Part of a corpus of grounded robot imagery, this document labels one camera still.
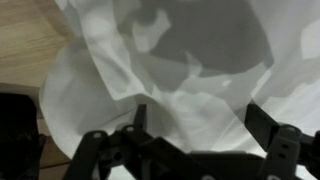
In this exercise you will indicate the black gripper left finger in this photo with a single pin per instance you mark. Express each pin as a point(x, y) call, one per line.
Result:
point(144, 157)

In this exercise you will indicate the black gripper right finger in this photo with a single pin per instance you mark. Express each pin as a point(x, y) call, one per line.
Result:
point(286, 146)

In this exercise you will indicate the white blanket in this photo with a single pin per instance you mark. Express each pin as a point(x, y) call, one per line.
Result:
point(195, 64)

